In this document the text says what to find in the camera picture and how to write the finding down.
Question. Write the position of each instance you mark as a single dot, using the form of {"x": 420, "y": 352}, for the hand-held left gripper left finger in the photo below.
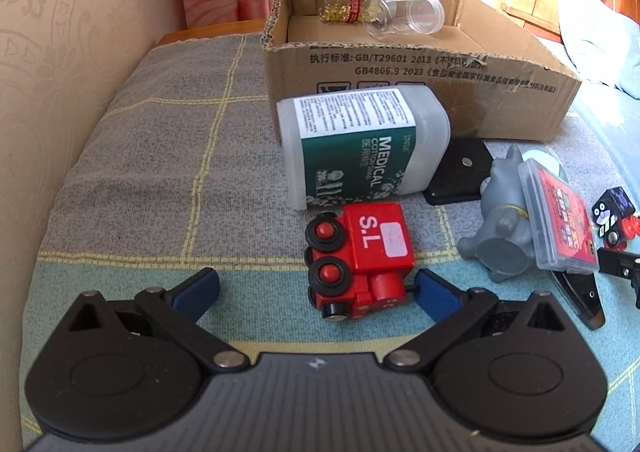
{"x": 197, "y": 291}

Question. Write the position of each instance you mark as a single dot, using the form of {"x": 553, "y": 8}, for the empty clear plastic jar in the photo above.
{"x": 405, "y": 12}

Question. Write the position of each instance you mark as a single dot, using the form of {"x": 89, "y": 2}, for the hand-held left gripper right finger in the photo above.
{"x": 439, "y": 296}

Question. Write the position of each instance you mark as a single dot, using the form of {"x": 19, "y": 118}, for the white box with green label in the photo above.
{"x": 350, "y": 142}

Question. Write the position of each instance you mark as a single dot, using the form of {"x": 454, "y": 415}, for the black toy train car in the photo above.
{"x": 615, "y": 217}

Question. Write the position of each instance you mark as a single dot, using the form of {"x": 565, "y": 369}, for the light blue pillow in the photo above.
{"x": 595, "y": 37}

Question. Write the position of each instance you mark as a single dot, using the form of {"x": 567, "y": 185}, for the grey animal figurine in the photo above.
{"x": 505, "y": 227}

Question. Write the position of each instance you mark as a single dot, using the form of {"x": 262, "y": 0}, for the dark translucent plastic piece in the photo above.
{"x": 580, "y": 299}

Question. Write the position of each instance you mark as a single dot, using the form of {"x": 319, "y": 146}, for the clear jar with gold beads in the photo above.
{"x": 345, "y": 4}

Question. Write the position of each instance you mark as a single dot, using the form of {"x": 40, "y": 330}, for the black square plate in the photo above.
{"x": 462, "y": 172}

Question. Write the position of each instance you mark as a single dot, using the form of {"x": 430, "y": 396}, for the wooden bed frame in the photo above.
{"x": 210, "y": 32}

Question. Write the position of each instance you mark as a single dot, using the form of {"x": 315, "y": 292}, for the red toy train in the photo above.
{"x": 372, "y": 247}

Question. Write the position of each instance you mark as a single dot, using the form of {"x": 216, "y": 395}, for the clear case with red cards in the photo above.
{"x": 560, "y": 217}

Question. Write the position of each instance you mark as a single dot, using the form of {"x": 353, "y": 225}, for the brown cardboard box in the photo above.
{"x": 480, "y": 97}

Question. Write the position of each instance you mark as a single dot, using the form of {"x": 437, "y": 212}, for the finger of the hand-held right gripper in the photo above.
{"x": 620, "y": 263}

